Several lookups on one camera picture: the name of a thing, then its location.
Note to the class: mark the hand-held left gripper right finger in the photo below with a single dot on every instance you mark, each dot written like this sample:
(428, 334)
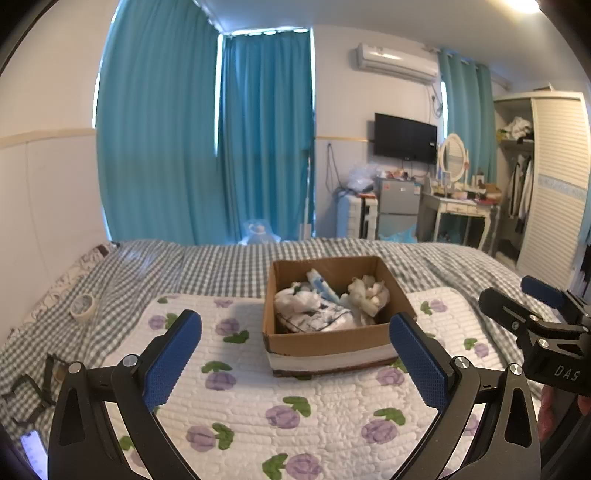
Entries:
(420, 362)

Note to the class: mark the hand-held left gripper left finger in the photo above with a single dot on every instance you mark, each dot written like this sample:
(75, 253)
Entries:
(171, 362)

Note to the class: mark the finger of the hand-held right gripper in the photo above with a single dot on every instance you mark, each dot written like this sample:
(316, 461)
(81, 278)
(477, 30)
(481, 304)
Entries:
(540, 290)
(501, 307)

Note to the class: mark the cream soft cloth item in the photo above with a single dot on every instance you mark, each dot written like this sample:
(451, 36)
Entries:
(375, 290)

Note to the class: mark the cardboard box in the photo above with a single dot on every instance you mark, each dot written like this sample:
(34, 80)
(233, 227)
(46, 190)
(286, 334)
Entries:
(332, 355)

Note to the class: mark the floral fabric pouch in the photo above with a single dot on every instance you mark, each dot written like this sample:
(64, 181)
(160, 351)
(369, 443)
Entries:
(323, 319)

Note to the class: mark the white sock with blue trim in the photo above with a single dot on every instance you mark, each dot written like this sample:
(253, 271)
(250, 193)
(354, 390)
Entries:
(321, 282)

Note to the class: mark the person's right hand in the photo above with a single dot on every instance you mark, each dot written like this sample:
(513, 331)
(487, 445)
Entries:
(549, 413)

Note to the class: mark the floral quilted mat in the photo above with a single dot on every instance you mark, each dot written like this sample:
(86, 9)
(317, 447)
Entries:
(258, 397)

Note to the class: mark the white dressing table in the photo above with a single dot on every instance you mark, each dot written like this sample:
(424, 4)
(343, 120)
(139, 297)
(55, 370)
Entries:
(461, 210)

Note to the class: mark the roll of tape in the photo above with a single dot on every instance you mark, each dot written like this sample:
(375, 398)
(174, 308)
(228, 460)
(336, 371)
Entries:
(82, 307)

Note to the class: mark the hanging clothes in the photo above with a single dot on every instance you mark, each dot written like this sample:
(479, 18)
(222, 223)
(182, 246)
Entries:
(521, 187)

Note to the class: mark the white louvred wardrobe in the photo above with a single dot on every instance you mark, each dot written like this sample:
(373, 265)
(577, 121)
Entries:
(558, 184)

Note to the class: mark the grey checked bed sheet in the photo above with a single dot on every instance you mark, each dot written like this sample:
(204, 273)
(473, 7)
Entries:
(221, 265)

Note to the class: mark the patterned grey bedding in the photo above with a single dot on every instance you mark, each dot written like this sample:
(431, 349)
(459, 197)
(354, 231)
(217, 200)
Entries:
(69, 277)

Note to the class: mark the grey mini fridge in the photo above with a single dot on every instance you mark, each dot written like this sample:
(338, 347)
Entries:
(398, 207)

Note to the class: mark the oval white vanity mirror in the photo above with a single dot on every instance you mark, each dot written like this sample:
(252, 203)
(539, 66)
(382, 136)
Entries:
(451, 159)

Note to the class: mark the blue bag on floor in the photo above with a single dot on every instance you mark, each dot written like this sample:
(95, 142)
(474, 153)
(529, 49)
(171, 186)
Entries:
(261, 231)

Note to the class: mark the white suitcase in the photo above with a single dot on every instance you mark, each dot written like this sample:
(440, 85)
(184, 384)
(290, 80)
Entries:
(358, 217)

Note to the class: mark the smartphone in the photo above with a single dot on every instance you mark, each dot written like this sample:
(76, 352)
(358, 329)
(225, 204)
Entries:
(34, 450)

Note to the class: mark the folded clothes on shelf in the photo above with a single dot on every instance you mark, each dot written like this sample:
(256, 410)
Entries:
(518, 127)

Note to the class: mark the narrow teal curtain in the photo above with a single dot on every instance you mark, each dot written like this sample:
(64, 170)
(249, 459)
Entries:
(468, 120)

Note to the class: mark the clear plastic bag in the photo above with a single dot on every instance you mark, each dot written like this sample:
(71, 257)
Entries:
(362, 176)

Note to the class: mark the mop pole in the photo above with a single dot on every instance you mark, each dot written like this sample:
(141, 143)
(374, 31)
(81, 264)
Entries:
(307, 194)

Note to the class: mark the wide teal curtain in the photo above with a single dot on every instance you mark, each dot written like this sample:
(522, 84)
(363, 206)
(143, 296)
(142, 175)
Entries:
(159, 129)

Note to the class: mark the white air conditioner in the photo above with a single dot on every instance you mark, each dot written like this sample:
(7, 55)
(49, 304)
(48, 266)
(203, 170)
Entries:
(397, 60)

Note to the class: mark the black metal bracket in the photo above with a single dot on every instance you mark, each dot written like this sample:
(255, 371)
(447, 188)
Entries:
(37, 392)

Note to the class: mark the black wall television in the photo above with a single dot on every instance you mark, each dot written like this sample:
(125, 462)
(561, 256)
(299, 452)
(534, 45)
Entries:
(405, 137)

